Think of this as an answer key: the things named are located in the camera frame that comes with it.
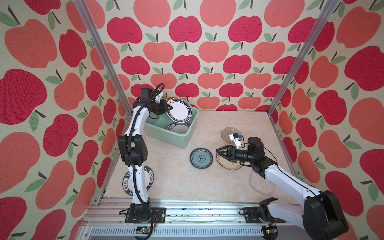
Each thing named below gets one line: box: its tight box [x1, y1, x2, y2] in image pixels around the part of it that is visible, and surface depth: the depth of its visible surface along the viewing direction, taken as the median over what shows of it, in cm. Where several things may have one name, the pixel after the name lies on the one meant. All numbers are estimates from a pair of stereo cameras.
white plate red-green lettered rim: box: [166, 122, 191, 135], surface depth 110 cm
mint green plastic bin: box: [144, 106, 200, 149], surface depth 88 cm
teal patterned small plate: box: [189, 147, 214, 170], surface depth 97 cm
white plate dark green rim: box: [166, 98, 192, 123], surface depth 97 cm
